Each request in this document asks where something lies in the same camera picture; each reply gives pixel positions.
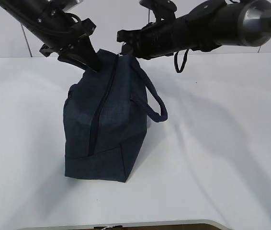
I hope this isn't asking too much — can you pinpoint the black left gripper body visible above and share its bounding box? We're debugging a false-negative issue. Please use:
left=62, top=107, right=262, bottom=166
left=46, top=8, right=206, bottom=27
left=18, top=0, right=96, bottom=58

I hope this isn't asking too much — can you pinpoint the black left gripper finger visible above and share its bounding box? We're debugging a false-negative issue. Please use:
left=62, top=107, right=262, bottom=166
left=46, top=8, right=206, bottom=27
left=57, top=36, right=102, bottom=72

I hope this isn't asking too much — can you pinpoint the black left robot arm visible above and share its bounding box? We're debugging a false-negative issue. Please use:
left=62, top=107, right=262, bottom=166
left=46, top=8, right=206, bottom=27
left=0, top=0, right=102, bottom=72

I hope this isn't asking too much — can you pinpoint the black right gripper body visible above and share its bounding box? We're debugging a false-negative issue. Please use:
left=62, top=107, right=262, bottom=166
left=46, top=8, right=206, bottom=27
left=117, top=15, right=193, bottom=60

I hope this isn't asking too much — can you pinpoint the navy blue lunch bag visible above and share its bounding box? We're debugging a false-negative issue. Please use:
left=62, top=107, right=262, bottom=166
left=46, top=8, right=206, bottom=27
left=63, top=50, right=168, bottom=182

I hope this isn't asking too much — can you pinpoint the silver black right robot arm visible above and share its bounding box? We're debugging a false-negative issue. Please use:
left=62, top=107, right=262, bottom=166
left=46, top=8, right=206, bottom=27
left=117, top=0, right=271, bottom=60

